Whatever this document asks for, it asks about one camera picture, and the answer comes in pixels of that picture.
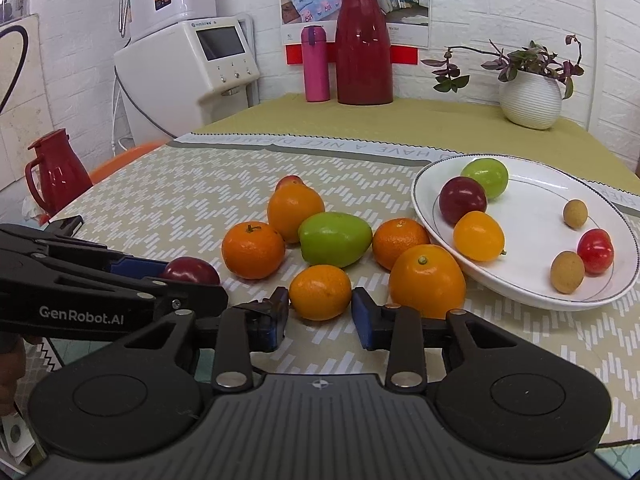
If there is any pink thermos bottle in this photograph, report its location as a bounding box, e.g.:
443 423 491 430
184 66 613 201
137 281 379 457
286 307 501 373
300 25 331 103

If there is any potted plant in white pot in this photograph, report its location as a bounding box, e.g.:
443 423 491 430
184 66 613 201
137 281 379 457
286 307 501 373
421 35 585 131

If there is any white plate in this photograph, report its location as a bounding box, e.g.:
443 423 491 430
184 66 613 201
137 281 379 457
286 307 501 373
412 154 640 311

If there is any yellow orange fruit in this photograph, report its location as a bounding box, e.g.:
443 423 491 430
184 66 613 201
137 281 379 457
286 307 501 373
453 211 507 262

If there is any red pitcher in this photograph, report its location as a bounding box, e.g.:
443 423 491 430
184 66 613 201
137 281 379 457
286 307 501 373
25 129 93 218

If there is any green mango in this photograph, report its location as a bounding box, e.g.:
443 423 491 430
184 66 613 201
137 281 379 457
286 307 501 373
298 211 374 267

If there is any dark red plum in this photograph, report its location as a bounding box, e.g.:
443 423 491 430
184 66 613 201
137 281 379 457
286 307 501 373
439 176 488 227
160 256 221 287

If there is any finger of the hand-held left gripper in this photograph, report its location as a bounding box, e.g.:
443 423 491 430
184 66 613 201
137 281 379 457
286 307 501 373
0 215 168 282
0 260 229 322

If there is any green apple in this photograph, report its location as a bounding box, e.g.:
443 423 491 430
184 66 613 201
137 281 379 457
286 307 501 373
460 158 510 200

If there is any small orange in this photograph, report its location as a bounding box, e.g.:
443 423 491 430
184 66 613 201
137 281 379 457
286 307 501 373
288 264 353 322

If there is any person's left hand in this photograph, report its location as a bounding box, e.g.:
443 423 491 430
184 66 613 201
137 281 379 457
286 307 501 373
0 335 45 416

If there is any white paper tag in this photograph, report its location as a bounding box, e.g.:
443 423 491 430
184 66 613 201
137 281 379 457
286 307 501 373
0 417 33 461

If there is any orange stool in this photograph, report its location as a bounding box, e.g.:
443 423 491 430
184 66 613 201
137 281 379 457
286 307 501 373
89 141 168 186

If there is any red apple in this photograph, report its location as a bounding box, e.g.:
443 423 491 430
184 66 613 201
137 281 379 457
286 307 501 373
577 228 615 275

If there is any tangerine with stem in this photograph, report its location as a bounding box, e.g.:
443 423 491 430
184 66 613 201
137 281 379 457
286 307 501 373
221 221 286 281

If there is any beige board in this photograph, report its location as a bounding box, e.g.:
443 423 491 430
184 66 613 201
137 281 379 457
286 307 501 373
0 12 56 191

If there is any olive green tablecloth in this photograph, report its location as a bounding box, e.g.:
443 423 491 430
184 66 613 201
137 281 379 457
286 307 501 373
192 92 640 181

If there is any brown longan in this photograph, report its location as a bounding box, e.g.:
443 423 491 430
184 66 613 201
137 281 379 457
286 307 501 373
563 199 588 230
550 251 586 295

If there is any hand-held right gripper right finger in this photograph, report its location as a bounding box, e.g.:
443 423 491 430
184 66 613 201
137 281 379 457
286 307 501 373
351 287 523 395

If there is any white machine with screen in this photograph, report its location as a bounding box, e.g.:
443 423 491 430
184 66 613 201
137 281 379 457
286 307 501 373
114 16 261 146

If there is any large orange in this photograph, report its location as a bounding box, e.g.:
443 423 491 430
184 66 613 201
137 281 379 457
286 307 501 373
388 244 467 320

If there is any dark red thermos jug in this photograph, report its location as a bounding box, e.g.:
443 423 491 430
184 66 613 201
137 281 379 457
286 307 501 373
335 0 394 107

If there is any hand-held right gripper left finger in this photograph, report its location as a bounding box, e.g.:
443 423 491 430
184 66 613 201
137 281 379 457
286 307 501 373
120 286 292 395

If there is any grey flexible hose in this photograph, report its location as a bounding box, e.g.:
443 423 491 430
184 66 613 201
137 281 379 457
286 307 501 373
118 0 138 38

